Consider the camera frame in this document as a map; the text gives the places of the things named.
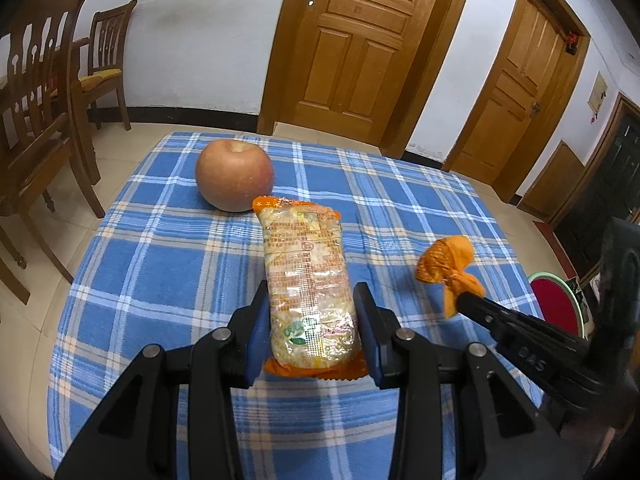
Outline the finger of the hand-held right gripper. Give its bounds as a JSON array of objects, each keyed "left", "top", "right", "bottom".
[{"left": 457, "top": 292, "right": 601, "bottom": 401}]

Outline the wooden door with latch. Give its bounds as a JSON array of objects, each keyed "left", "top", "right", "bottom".
[{"left": 442, "top": 0, "right": 591, "bottom": 203}]

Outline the yellow seat cushion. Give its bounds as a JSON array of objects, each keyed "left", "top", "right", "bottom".
[{"left": 80, "top": 69, "right": 122, "bottom": 87}]

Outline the low wooden wall panel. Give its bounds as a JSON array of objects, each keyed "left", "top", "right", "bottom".
[{"left": 517, "top": 140, "right": 586, "bottom": 221}]

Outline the orange snack packet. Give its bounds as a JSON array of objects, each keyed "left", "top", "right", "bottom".
[{"left": 251, "top": 196, "right": 370, "bottom": 380}]

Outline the small wooden chair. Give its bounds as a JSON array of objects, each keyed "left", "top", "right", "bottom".
[{"left": 70, "top": 0, "right": 138, "bottom": 131}]

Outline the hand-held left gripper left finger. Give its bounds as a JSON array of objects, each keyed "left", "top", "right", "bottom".
[{"left": 55, "top": 280, "right": 271, "bottom": 480}]

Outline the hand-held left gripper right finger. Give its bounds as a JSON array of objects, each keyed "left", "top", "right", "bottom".
[{"left": 352, "top": 282, "right": 583, "bottom": 480}]

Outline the red bin with green rim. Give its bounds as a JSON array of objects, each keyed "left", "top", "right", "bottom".
[{"left": 529, "top": 271, "right": 587, "bottom": 338}]

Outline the orange plastic bag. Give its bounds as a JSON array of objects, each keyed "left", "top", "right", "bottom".
[{"left": 416, "top": 235, "right": 486, "bottom": 318}]

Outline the beige wall electric box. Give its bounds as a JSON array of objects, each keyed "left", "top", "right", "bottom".
[{"left": 586, "top": 71, "right": 610, "bottom": 116}]

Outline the wooden panel door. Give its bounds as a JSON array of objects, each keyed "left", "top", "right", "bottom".
[{"left": 256, "top": 0, "right": 466, "bottom": 158}]

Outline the apple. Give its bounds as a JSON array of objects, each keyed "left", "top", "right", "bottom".
[{"left": 195, "top": 139, "right": 275, "bottom": 212}]

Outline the large wooden chair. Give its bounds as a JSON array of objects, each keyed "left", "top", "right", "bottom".
[{"left": 0, "top": 0, "right": 106, "bottom": 283}]

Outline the blue plaid tablecloth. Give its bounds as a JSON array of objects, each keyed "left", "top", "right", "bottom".
[{"left": 47, "top": 131, "right": 546, "bottom": 480}]

